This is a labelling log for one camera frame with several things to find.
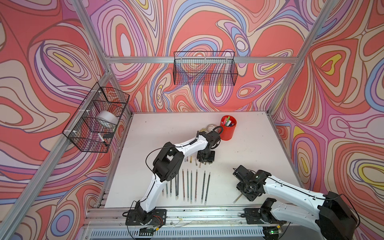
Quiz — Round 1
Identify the black wire basket left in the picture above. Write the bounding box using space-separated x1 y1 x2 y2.
63 83 130 153

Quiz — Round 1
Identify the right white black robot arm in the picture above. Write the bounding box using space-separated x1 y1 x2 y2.
233 165 361 240

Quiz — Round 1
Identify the black silver pencil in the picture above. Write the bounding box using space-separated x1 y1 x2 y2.
204 173 211 205

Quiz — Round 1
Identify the black wire basket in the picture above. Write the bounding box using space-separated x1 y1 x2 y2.
63 83 130 153
173 50 239 86

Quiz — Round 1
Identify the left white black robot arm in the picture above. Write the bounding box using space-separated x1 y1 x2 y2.
130 126 224 225

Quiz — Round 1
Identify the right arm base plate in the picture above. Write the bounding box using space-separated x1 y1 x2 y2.
240 208 287 225

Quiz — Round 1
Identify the red pen cup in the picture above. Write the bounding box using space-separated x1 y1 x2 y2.
220 115 237 141

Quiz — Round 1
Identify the dark capped pencil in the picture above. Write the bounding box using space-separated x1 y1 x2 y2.
177 173 180 199

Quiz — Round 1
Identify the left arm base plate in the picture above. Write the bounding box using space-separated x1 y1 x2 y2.
122 209 167 227

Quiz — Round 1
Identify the red capped pencil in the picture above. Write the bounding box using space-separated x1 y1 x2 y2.
182 170 186 202

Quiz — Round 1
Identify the clear tape roll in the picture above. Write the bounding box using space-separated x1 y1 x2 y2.
207 124 217 132

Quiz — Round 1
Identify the white tape roll in basket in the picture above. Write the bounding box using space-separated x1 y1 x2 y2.
96 110 119 128

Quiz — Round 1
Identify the yellow black capped pencil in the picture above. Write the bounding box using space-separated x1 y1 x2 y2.
233 194 242 204

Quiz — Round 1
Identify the black wire basket rear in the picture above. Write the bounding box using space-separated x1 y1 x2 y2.
173 50 239 86

